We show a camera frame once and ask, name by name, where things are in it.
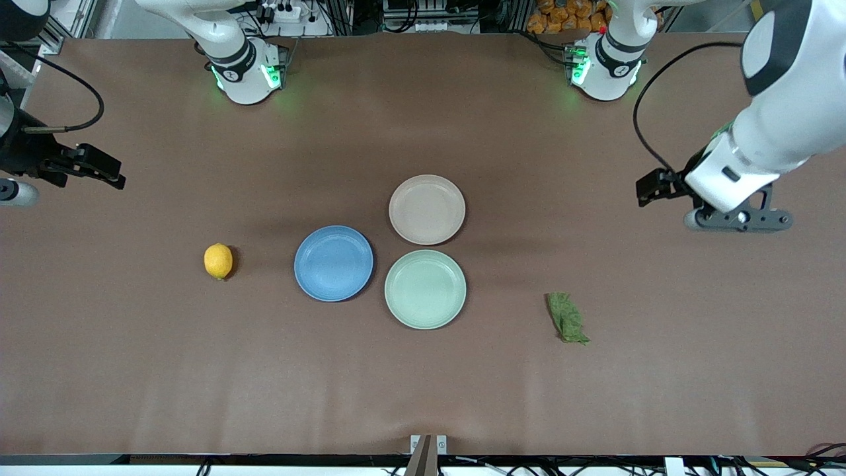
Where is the yellow lemon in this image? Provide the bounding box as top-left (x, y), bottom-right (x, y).
top-left (204, 243), bottom-right (234, 281)

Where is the green lettuce leaf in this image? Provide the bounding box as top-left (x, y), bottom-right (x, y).
top-left (546, 292), bottom-right (590, 346)

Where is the bag of orange fruits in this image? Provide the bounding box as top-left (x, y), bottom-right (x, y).
top-left (527, 0), bottom-right (612, 36)

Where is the brown table cover mat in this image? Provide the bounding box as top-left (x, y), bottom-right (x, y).
top-left (0, 32), bottom-right (846, 457)

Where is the beige pink plate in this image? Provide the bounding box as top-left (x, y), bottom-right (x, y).
top-left (389, 175), bottom-right (467, 246)

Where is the white power strip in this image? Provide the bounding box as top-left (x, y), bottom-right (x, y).
top-left (254, 0), bottom-right (319, 24)

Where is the light green plate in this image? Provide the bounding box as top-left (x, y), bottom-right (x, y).
top-left (384, 249), bottom-right (467, 330)

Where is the blue plate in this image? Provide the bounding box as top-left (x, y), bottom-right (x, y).
top-left (294, 225), bottom-right (375, 303)

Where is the grey equipment box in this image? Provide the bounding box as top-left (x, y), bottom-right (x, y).
top-left (383, 0), bottom-right (481, 34)

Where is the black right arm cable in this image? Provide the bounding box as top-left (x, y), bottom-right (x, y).
top-left (0, 41), bottom-right (106, 134)

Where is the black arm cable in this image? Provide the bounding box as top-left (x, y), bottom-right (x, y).
top-left (0, 41), bottom-right (106, 134)
top-left (633, 42), bottom-right (745, 179)

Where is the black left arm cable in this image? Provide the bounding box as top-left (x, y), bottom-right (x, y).
top-left (633, 42), bottom-right (745, 179)

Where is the aluminium frame profile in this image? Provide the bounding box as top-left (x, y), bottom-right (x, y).
top-left (36, 0), bottom-right (100, 57)

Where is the silver table edge bracket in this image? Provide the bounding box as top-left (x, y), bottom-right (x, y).
top-left (404, 434), bottom-right (448, 476)

